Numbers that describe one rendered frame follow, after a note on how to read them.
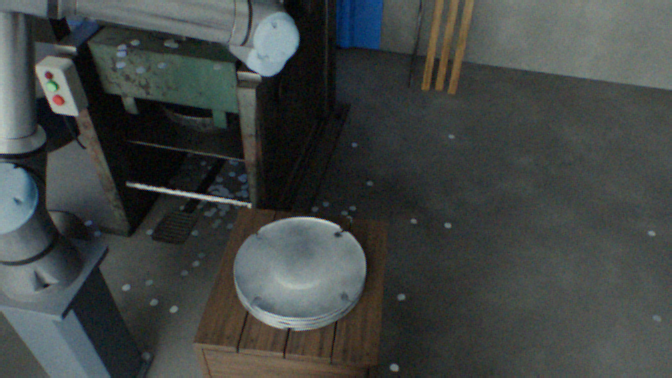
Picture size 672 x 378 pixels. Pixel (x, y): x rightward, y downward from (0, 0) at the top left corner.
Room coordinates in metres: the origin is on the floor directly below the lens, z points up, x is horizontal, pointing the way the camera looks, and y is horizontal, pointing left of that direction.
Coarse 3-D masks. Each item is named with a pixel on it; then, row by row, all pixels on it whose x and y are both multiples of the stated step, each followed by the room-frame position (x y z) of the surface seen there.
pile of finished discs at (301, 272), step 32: (288, 224) 0.87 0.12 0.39; (320, 224) 0.88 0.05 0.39; (256, 256) 0.77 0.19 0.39; (288, 256) 0.77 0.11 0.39; (320, 256) 0.77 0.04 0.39; (352, 256) 0.78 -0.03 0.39; (256, 288) 0.68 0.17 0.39; (288, 288) 0.68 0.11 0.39; (320, 288) 0.69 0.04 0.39; (352, 288) 0.69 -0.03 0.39; (288, 320) 0.61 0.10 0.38; (320, 320) 0.61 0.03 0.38
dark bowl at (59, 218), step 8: (56, 216) 1.19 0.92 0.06; (64, 216) 1.18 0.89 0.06; (72, 216) 1.18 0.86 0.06; (56, 224) 1.17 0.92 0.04; (64, 224) 1.17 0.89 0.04; (72, 224) 1.16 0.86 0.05; (80, 224) 1.15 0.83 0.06; (64, 232) 1.15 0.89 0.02; (72, 232) 1.14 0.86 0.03; (80, 232) 1.13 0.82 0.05
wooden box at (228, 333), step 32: (256, 224) 0.90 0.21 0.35; (352, 224) 0.92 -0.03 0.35; (384, 224) 0.92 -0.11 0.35; (224, 256) 0.80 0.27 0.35; (384, 256) 0.82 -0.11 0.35; (224, 288) 0.70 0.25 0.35; (224, 320) 0.62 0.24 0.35; (256, 320) 0.62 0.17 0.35; (352, 320) 0.63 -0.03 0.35; (224, 352) 0.56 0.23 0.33; (256, 352) 0.55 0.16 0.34; (288, 352) 0.55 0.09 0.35; (320, 352) 0.56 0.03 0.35; (352, 352) 0.56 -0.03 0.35
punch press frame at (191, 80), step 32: (128, 32) 1.29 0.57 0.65; (96, 64) 1.23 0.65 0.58; (128, 64) 1.21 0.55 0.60; (192, 64) 1.18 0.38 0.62; (224, 64) 1.16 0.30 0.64; (128, 96) 1.22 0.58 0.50; (160, 96) 1.20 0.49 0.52; (192, 96) 1.18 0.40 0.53; (224, 96) 1.16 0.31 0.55; (224, 128) 1.17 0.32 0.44; (192, 192) 1.19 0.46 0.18
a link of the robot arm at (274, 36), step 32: (0, 0) 0.69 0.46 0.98; (32, 0) 0.69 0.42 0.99; (64, 0) 0.70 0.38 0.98; (96, 0) 0.72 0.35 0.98; (128, 0) 0.74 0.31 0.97; (160, 0) 0.76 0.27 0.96; (192, 0) 0.78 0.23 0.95; (224, 0) 0.81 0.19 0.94; (256, 0) 0.88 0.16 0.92; (192, 32) 0.77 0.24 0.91; (224, 32) 0.79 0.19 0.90; (256, 32) 0.80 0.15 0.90; (288, 32) 0.80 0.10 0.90
